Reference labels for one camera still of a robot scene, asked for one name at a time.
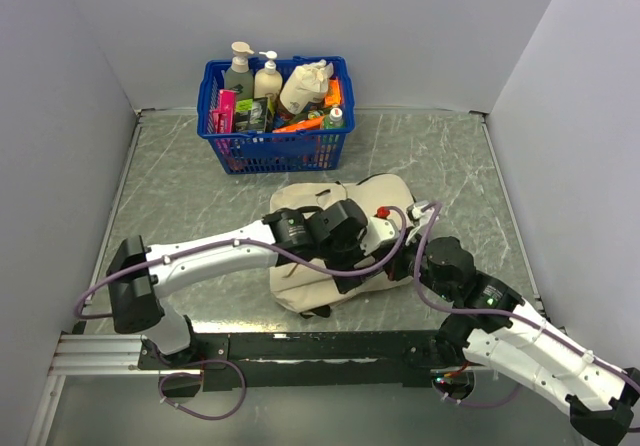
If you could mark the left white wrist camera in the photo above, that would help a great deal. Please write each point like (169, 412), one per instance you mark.
(385, 228)

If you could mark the cream pump lotion bottle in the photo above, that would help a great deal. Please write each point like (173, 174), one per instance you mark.
(268, 80)

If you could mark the beige drawstring cloth pouch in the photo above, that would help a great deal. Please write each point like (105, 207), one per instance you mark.
(307, 86)

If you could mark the orange snack packet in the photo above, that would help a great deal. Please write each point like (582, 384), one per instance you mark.
(333, 97)

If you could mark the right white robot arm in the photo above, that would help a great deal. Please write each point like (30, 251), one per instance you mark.
(490, 324)

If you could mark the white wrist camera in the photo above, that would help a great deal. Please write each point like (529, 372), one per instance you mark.
(423, 216)
(385, 228)

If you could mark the pink box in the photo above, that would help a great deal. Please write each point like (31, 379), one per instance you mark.
(222, 116)

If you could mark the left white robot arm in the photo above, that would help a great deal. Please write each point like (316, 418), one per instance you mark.
(140, 278)

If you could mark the beige canvas backpack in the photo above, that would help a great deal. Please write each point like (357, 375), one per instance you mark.
(305, 291)

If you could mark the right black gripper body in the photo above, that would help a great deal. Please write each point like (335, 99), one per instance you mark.
(437, 285)

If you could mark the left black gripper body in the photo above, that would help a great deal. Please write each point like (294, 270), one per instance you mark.
(343, 258)

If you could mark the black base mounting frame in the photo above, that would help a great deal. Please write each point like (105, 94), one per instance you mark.
(409, 358)

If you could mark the blue plastic shopping basket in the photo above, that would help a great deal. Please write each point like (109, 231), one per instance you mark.
(249, 153)

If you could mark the small green red-capped bottle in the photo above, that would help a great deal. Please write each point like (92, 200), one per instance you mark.
(334, 119)

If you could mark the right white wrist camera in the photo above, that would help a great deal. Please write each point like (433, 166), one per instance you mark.
(423, 216)

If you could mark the green black box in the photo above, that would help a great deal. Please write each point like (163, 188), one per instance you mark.
(254, 115)

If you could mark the green pump bottle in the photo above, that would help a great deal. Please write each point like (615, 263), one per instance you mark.
(239, 77)

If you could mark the orange long packet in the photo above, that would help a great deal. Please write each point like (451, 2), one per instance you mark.
(307, 125)

